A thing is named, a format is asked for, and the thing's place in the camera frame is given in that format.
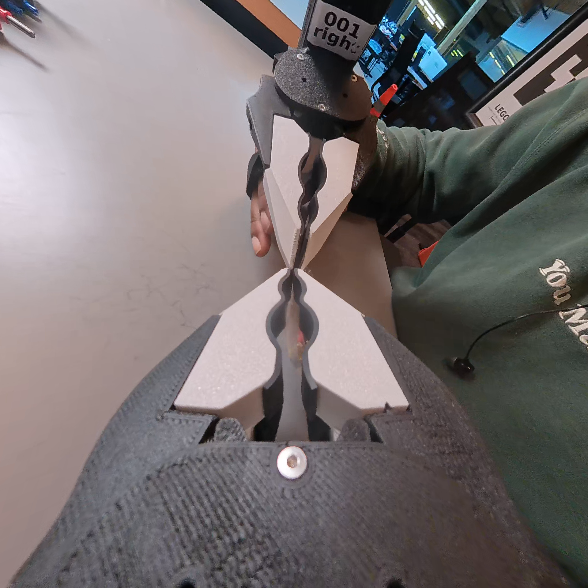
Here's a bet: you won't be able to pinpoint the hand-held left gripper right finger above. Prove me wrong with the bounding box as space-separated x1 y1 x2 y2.
294 269 410 431

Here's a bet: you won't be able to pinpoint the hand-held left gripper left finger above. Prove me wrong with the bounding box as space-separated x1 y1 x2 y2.
174 269 295 431

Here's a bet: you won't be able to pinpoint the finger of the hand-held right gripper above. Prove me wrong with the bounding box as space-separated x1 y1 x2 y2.
264 114 311 268
296 135 360 269

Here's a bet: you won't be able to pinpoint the small clear bag lego pieces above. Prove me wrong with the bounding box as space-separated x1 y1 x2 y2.
285 303 309 369

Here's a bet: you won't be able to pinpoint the person's right forearm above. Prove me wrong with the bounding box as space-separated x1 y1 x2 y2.
354 78 588 230

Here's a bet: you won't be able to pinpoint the lego car chassis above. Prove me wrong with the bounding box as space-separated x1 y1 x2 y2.
0 0 43 41

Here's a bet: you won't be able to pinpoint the person's right hand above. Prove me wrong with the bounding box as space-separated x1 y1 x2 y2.
250 181 277 258

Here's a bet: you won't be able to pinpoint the red orange plastic stick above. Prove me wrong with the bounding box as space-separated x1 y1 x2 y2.
370 84 398 119

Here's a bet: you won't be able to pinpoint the wooden table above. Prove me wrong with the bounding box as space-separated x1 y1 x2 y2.
200 0 305 58

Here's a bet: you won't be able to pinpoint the person's green sweatshirt torso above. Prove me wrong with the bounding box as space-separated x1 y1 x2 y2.
390 184 588 588

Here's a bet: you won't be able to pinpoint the black framed poster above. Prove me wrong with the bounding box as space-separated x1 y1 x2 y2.
465 2 588 129

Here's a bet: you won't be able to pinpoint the black earbud cable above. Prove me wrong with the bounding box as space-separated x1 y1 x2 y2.
442 302 588 380

